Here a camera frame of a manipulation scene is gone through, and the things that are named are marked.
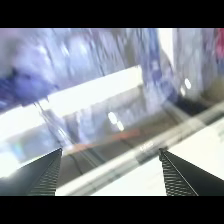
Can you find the red garment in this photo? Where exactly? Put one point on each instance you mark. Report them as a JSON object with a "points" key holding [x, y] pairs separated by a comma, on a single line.
{"points": [[220, 43]]}

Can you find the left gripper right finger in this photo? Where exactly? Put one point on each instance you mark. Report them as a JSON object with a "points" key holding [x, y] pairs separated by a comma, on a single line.
{"points": [[188, 178]]}

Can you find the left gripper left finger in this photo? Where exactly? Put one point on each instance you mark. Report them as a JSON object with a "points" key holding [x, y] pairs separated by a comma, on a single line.
{"points": [[38, 176]]}

